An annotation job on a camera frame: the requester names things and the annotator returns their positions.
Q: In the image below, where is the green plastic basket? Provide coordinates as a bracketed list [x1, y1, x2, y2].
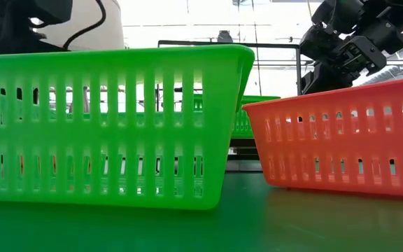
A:
[192, 94, 281, 139]
[0, 44, 255, 211]

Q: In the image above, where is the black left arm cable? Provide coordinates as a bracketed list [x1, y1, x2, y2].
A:
[62, 0, 107, 51]

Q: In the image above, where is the wooden shelf with black frame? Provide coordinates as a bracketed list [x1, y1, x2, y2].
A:
[157, 39, 303, 173]

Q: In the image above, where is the white shade table lamp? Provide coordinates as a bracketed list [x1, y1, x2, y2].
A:
[35, 0, 126, 53]

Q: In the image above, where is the green table mat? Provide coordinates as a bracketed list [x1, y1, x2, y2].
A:
[0, 171, 403, 252]

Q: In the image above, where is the grey ceiling fixture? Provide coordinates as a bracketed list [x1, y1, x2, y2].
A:
[217, 30, 234, 43]

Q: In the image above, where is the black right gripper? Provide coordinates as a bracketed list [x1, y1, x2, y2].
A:
[299, 22, 388, 96]

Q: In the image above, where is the silver ventilation duct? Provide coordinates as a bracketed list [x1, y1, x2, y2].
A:
[353, 64, 403, 87]

